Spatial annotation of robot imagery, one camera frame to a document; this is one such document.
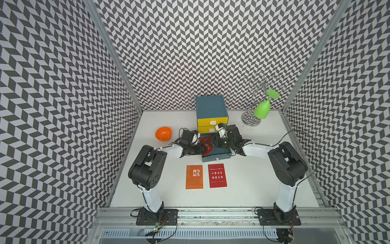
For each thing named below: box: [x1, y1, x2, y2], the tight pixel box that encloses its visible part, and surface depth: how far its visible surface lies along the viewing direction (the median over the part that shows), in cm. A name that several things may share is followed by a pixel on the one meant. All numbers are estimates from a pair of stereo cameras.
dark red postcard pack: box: [207, 163, 228, 189], surface depth 88 cm
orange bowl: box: [155, 126, 173, 142], surface depth 102 cm
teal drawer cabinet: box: [195, 95, 230, 135], surface depth 90 cm
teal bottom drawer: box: [198, 132, 232, 163], surface depth 88 cm
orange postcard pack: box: [185, 164, 204, 190], surface depth 88 cm
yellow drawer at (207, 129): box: [198, 126, 219, 134], surface depth 95 cm
